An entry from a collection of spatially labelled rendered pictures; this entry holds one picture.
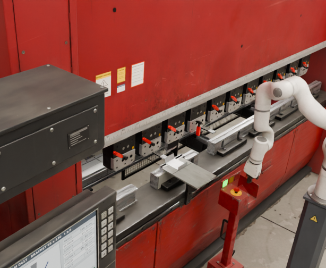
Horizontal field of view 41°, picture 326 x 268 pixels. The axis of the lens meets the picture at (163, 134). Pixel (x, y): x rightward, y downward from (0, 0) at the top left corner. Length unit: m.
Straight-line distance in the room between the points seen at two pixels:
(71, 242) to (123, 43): 0.96
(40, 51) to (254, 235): 2.72
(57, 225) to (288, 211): 3.05
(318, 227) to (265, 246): 1.11
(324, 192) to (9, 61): 1.78
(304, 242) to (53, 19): 1.92
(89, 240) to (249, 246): 2.38
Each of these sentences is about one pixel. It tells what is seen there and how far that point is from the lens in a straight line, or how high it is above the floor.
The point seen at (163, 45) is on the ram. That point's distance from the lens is 2.13.
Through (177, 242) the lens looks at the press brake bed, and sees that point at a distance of 2.84.
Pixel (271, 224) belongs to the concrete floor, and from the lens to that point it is 3.88.
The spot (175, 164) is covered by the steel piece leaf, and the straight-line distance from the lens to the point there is 2.59.
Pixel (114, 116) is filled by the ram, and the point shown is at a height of 1.49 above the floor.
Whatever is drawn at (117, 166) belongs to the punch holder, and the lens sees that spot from 2.19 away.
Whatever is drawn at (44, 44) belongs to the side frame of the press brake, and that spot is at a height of 1.98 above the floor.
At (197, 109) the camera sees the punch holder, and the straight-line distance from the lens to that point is 2.55.
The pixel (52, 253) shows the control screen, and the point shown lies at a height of 1.53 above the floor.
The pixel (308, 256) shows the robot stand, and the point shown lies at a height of 0.62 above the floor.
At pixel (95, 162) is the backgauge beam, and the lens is 2.61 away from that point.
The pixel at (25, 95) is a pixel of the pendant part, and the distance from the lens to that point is 1.15.
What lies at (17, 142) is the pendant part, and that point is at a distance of 1.04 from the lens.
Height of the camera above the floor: 2.42
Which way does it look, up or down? 29 degrees down
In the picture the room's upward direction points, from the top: 4 degrees clockwise
